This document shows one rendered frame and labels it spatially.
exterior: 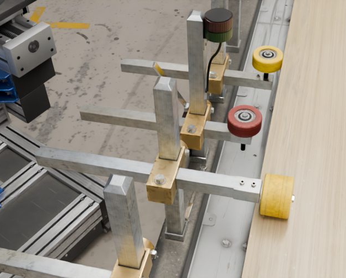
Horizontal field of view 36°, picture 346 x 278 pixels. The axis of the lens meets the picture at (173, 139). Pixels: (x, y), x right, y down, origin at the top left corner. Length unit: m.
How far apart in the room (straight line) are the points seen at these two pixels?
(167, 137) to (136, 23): 2.31
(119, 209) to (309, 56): 0.81
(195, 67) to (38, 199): 1.04
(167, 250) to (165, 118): 0.38
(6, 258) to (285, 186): 0.51
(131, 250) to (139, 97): 1.91
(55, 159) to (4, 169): 1.11
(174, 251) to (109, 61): 1.89
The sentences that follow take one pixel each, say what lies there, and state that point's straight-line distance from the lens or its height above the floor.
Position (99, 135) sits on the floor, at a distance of 2.54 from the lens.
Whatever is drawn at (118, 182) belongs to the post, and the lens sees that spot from 0.76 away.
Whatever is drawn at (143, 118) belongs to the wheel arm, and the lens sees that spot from 1.31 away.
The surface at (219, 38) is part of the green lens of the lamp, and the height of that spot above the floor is 1.10.
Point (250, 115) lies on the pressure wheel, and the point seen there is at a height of 0.90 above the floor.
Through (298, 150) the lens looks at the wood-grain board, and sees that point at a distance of 1.18.
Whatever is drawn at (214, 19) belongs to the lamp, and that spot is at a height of 1.14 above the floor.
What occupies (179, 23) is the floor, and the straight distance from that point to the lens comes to 3.25.
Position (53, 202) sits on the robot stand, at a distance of 2.04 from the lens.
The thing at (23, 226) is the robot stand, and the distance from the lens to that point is 2.00.
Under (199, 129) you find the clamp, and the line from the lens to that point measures 1.25.
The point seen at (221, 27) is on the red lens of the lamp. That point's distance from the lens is 1.12.
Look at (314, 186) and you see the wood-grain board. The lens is 1.11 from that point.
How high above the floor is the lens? 1.73
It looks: 44 degrees down
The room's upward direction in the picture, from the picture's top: 4 degrees counter-clockwise
